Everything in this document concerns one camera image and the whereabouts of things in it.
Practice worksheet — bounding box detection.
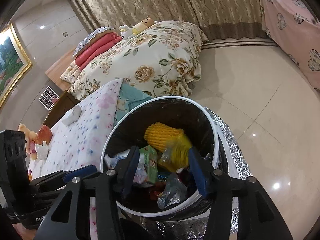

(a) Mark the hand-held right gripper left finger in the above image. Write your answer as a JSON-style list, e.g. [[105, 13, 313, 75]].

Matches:
[[35, 146, 140, 240]]

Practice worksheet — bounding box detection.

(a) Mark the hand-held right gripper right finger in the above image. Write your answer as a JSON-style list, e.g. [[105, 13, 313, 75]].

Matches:
[[189, 146, 294, 240]]

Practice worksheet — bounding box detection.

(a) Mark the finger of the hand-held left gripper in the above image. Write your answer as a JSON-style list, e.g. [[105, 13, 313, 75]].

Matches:
[[29, 164, 98, 183], [31, 181, 69, 200]]

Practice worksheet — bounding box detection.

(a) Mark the small green carton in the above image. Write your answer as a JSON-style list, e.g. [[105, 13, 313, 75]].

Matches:
[[139, 145, 158, 184]]

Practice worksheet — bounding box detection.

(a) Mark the yellow snack wrapper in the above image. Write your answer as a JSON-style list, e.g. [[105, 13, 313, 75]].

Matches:
[[159, 135, 193, 173]]

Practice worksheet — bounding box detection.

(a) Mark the red white packet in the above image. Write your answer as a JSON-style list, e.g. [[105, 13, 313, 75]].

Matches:
[[150, 181, 170, 198]]

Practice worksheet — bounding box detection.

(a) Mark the clear plastic wrapper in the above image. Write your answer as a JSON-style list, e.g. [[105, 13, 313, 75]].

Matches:
[[157, 172, 188, 210]]

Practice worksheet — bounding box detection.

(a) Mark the yellow foam fruit net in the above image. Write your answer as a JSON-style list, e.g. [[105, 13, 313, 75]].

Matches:
[[144, 122, 185, 153]]

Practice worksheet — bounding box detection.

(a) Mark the white bin with black liner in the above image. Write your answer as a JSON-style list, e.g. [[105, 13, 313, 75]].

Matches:
[[100, 95, 229, 217]]

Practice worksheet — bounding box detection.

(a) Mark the white crumpled wrapper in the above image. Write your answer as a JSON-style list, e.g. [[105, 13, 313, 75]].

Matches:
[[103, 154, 125, 170]]

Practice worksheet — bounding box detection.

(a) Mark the small white plush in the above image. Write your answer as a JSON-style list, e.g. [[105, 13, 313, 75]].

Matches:
[[34, 141, 50, 160]]

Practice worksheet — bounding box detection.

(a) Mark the silver foil mat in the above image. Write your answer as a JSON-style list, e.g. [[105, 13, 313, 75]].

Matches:
[[140, 107, 252, 240]]

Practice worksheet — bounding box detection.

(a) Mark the white dotted bedsheet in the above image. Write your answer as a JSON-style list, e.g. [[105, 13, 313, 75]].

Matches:
[[27, 78, 125, 240]]

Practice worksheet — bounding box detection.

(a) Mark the beige teddy bear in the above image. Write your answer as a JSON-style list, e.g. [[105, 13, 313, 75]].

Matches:
[[17, 123, 38, 160]]

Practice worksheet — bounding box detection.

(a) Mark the red round object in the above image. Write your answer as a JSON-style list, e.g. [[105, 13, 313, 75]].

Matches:
[[37, 125, 53, 144]]

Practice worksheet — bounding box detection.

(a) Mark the white crumpled tissue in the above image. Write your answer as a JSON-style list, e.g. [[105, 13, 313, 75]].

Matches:
[[61, 106, 82, 125]]

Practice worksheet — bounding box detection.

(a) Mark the dark wooden nightstand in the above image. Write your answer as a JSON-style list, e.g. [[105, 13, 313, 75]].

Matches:
[[42, 90, 80, 129]]

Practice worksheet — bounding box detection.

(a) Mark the teal cloth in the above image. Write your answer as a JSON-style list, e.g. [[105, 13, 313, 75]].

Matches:
[[114, 82, 153, 128]]

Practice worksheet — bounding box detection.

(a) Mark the floral quilt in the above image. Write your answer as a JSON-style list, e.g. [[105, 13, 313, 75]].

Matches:
[[61, 21, 208, 100]]

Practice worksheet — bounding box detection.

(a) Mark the wooden headboard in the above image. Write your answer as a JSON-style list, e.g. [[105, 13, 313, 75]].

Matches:
[[45, 49, 75, 90]]

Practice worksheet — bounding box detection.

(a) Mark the gold framed landscape painting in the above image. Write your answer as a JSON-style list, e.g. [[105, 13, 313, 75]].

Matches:
[[0, 23, 33, 108]]

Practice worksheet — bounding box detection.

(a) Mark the folded red blanket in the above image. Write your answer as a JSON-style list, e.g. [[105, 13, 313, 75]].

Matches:
[[74, 32, 123, 72]]

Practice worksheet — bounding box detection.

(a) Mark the white plush toy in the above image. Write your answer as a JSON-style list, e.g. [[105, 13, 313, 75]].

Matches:
[[118, 25, 137, 40]]

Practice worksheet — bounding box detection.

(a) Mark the blue patterned pillow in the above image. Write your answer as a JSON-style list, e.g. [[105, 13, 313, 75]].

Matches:
[[72, 27, 117, 58]]

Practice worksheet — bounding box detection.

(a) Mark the yellow plush toy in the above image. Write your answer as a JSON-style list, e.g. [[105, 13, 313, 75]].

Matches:
[[132, 16, 158, 34]]

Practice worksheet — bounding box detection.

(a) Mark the beige wavy curtain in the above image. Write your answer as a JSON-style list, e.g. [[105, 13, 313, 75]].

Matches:
[[69, 0, 283, 43]]

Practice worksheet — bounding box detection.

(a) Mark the pink heart print cloth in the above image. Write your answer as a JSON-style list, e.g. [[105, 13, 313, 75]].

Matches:
[[259, 0, 320, 93]]

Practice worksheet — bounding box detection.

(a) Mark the black white photo grid frame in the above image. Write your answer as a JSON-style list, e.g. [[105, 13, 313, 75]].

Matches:
[[39, 86, 60, 110]]

